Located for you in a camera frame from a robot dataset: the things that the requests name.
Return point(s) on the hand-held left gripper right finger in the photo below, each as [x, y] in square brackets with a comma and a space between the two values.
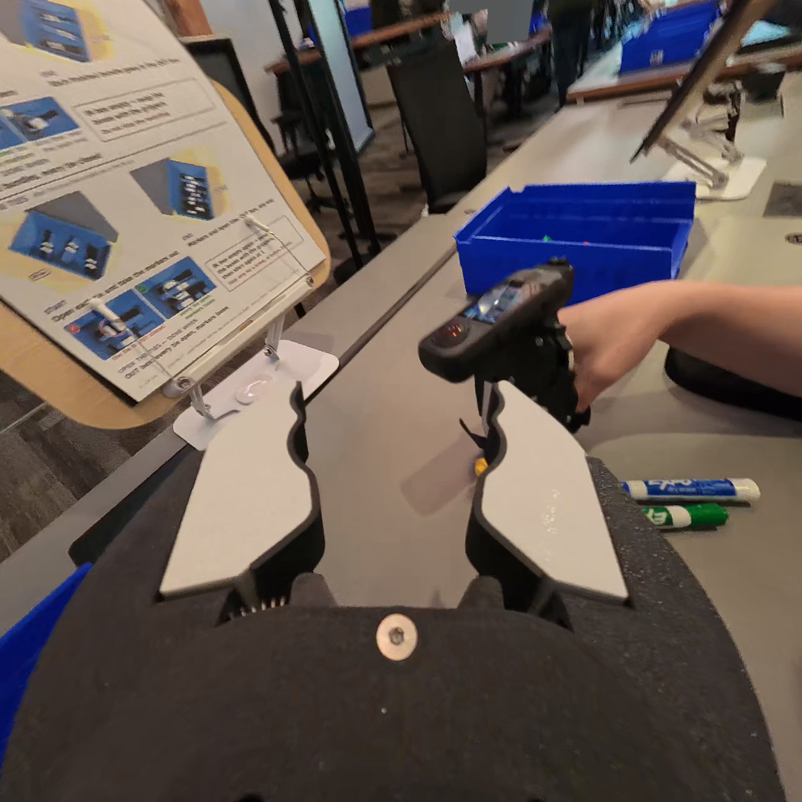
[551, 501]

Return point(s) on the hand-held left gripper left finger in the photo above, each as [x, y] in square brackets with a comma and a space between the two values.
[244, 501]

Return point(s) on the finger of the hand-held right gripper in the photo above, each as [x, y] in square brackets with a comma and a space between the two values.
[486, 407]

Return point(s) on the blue dry-erase marker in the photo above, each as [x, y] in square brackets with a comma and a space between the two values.
[689, 489]

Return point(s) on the green dry-erase marker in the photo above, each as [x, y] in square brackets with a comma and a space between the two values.
[689, 516]

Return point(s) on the person's right forearm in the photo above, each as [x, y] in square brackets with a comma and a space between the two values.
[739, 332]

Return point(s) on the person's right hand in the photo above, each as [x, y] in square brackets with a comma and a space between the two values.
[608, 338]

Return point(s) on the blue plastic bin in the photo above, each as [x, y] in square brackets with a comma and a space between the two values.
[664, 44]
[601, 275]
[31, 658]

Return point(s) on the black padded wrist rest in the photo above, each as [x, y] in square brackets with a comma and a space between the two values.
[720, 388]

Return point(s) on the black office chair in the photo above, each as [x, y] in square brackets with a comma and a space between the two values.
[438, 125]

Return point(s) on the wooden display board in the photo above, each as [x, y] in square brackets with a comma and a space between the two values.
[62, 388]

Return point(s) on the wooden-edged background table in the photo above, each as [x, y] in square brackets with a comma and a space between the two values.
[626, 84]

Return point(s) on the white standing panel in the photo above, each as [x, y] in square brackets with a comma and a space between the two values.
[341, 75]

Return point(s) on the dark display board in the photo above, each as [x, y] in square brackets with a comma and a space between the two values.
[702, 69]

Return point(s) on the printed instruction sheet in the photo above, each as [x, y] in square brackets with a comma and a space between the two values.
[156, 156]

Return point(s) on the black framed screen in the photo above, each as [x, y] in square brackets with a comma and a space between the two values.
[232, 81]

